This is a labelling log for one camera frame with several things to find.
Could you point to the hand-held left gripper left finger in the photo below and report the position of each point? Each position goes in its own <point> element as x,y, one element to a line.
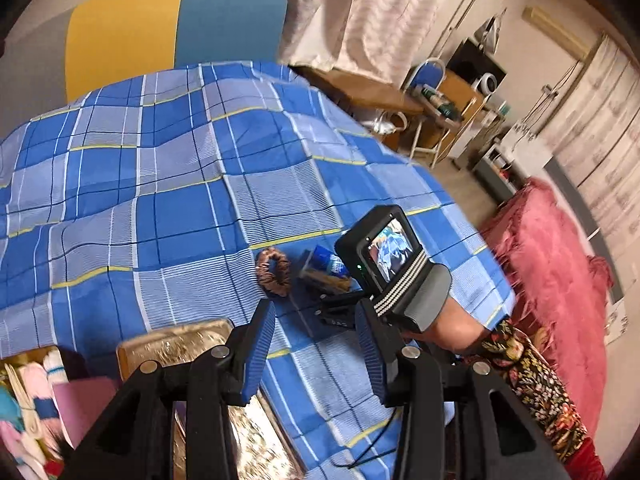
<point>257,355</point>

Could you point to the grey yellow blue headboard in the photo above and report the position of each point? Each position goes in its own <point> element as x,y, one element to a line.
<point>125,35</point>

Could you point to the white patterned wardrobe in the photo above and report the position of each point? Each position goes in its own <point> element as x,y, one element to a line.
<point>600,135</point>

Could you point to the wooden side cabinet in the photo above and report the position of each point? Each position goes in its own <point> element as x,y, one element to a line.
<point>460,90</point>

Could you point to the white blue striped sock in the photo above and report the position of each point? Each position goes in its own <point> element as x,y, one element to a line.
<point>54,365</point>

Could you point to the dark green bottle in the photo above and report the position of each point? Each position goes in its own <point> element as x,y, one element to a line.
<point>440,102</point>

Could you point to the blue chair with white frame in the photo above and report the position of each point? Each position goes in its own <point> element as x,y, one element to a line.
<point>425,77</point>

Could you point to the wooden desk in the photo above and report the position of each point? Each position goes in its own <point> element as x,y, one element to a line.
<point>365,92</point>

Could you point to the patterned beige curtain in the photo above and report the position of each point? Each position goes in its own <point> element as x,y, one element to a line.
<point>375,10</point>

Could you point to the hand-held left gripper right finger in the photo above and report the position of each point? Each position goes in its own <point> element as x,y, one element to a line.
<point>372,355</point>

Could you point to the person's right forearm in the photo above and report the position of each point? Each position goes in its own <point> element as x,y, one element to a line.
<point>540,385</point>

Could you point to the gold tray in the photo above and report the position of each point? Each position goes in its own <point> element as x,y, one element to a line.
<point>170,342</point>

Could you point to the blue snack packet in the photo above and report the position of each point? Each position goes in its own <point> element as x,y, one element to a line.
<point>327,262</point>

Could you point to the leopard print scrunchie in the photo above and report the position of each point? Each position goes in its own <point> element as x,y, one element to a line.
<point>280,285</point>

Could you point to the white low cabinet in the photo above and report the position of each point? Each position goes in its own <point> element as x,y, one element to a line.
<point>525,150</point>

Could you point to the red fringed blanket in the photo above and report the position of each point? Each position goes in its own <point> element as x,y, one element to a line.
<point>550,270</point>

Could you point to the beige wall unit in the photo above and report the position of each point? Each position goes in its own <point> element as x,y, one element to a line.
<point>550,27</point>

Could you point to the white round fan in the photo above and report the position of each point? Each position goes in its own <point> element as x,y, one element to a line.
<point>487,83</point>

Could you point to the blue plaid bedsheet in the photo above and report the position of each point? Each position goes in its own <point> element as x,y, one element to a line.
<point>150,185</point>

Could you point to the pink sock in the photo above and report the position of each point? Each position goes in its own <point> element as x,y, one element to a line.
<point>35,380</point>

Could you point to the pink box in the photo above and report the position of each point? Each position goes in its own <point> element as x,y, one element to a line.
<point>85,410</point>

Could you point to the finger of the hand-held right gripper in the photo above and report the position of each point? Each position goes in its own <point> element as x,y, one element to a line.
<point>335,301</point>

